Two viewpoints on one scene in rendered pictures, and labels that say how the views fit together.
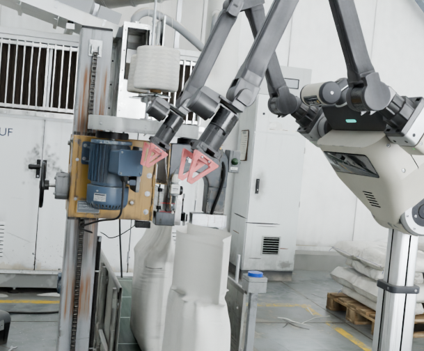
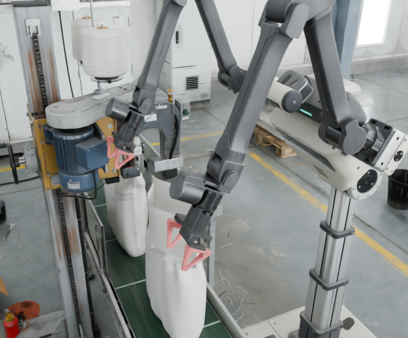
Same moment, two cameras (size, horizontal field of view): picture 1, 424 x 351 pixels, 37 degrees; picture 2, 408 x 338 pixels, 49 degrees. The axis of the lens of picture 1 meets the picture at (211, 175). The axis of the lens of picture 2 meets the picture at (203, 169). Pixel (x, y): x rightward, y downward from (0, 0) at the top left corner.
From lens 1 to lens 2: 0.89 m
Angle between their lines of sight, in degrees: 25
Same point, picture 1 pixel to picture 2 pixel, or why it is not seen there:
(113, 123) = (73, 121)
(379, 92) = (356, 137)
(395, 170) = (352, 169)
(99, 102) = (50, 81)
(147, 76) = (98, 66)
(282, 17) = (264, 85)
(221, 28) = (169, 19)
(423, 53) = not seen: outside the picture
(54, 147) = (0, 37)
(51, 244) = (19, 119)
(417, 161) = not seen: hidden behind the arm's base
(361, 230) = not seen: hidden behind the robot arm
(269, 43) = (252, 117)
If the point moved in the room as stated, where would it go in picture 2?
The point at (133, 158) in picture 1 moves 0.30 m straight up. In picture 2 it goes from (99, 151) to (90, 70)
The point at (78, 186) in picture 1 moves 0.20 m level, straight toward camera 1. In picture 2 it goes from (48, 164) to (52, 186)
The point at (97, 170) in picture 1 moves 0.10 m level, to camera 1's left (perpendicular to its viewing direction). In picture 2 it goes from (65, 162) to (38, 163)
